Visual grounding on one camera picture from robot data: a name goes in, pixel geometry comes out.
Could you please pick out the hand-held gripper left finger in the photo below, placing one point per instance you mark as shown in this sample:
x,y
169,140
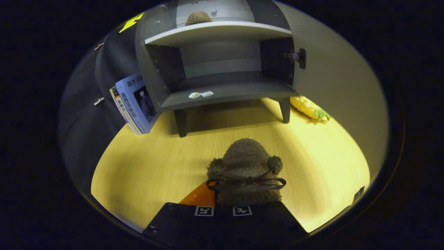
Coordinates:
x,y
184,222

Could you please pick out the beige shoe cabinet door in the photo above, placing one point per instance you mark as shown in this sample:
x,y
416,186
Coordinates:
x,y
340,86

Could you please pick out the pink clip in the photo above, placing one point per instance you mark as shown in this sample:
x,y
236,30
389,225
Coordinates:
x,y
99,46

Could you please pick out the brown fuzzy shoe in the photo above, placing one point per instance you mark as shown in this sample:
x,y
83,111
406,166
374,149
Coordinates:
x,y
198,18
244,163

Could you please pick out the white book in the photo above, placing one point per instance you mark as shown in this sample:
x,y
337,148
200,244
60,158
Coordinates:
x,y
121,107

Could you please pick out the grey shoe cabinet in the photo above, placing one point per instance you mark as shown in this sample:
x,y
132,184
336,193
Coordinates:
x,y
222,59

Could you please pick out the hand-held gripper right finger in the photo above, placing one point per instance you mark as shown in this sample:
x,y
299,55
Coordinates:
x,y
263,222

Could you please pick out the yellow toy with green leaves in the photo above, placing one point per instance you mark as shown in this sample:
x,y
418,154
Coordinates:
x,y
307,107

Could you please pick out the blue book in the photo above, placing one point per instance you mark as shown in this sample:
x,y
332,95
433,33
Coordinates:
x,y
137,100

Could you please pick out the silver clip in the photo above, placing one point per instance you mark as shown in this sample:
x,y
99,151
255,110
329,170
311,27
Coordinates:
x,y
98,101

